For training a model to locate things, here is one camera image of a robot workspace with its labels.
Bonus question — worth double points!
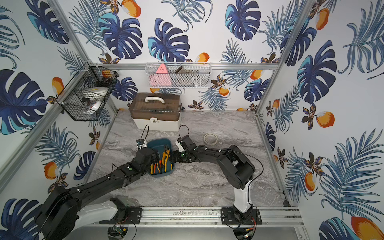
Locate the orange pliers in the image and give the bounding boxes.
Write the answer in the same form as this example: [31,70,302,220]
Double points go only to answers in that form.
[150,163,162,175]

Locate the yellow combination pliers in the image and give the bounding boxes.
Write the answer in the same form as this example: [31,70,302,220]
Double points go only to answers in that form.
[160,146,173,173]

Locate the teal plastic storage tray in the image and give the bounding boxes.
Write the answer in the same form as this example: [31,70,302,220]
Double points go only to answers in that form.
[147,138,175,178]

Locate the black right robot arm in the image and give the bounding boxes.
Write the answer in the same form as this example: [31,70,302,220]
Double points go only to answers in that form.
[171,135,256,213]

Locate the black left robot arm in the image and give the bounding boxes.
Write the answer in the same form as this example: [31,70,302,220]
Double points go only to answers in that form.
[35,148,160,240]

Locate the white masking tape roll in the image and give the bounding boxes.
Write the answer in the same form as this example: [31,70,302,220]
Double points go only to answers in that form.
[203,133,218,146]

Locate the brown and white toolbox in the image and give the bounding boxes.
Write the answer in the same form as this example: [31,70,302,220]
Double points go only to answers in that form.
[129,93,182,132]

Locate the pink triangle item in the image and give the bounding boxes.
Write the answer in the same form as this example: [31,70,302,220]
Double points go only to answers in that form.
[149,64,172,88]

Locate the white item in black basket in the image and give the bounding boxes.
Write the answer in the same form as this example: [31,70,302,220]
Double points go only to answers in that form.
[82,87,108,115]

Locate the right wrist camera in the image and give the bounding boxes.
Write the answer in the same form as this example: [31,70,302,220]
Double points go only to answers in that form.
[176,141,185,153]

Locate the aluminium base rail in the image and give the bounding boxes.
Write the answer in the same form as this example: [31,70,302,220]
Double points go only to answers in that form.
[75,202,304,229]

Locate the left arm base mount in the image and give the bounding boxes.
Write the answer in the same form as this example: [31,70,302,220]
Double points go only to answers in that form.
[99,198,143,225]

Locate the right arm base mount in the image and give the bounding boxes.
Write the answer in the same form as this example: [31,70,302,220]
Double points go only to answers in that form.
[221,206,263,226]

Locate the white wire wall basket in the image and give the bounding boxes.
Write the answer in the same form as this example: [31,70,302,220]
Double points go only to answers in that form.
[145,62,212,89]

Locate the black wire wall basket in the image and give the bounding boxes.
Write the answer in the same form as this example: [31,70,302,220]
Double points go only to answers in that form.
[56,63,119,122]

